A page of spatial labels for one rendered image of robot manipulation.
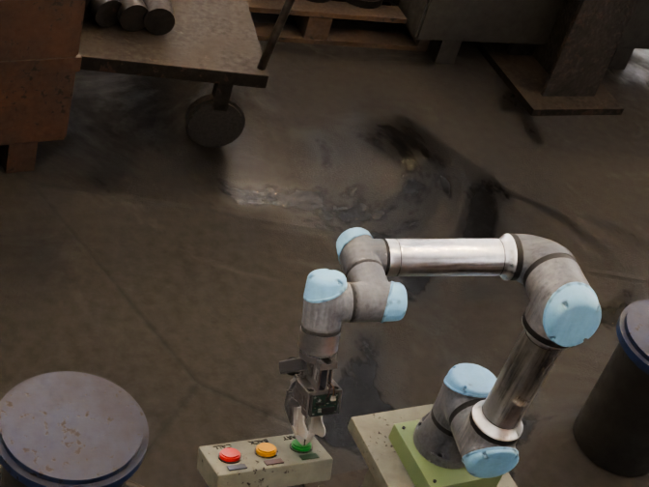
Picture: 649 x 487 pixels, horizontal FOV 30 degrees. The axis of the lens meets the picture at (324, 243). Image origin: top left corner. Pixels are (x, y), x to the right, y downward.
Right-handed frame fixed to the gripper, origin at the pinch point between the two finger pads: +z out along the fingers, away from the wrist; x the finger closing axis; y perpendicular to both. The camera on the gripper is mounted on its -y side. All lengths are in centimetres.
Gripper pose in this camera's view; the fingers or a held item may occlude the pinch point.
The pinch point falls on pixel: (302, 437)
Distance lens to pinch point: 239.8
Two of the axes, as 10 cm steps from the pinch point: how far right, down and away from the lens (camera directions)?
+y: 4.2, 3.6, -8.3
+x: 9.0, -0.6, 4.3
